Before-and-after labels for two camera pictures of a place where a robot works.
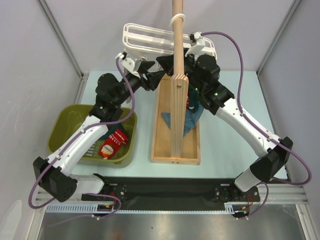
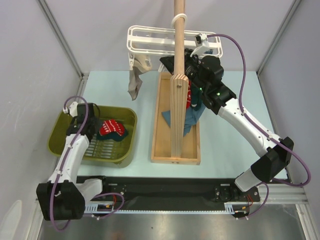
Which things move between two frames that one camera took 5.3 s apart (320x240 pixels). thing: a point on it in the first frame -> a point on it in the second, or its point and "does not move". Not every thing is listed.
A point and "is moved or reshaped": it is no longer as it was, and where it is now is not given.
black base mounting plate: [170, 191] does not move
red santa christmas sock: [111, 146] is moved or reshaped
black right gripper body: [186, 63] does not move
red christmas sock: [187, 104] is moved or reshaped
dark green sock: [113, 129] -> [113, 136]
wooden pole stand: [179, 87] does not move
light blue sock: [191, 119] does not move
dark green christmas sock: [193, 99] is moved or reshaped
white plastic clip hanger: [138, 38] is moved or reshaped
